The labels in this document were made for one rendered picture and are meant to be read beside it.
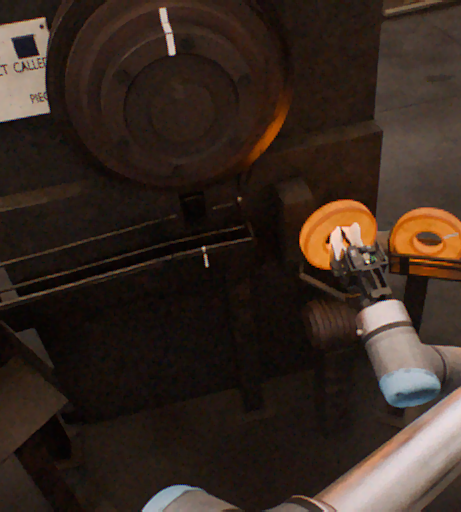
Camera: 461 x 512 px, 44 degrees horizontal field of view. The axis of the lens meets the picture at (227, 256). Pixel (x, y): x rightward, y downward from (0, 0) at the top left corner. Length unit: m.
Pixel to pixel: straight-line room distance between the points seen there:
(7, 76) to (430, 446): 1.00
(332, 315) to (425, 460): 0.70
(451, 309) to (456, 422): 1.37
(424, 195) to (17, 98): 1.91
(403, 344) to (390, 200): 1.71
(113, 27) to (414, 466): 0.80
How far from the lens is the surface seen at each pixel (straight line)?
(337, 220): 1.14
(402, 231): 1.36
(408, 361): 0.99
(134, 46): 1.00
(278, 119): 1.20
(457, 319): 2.18
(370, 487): 0.73
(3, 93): 1.27
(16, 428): 1.30
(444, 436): 0.83
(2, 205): 1.39
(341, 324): 1.44
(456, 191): 2.76
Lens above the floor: 1.60
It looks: 42 degrees down
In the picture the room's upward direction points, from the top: 8 degrees counter-clockwise
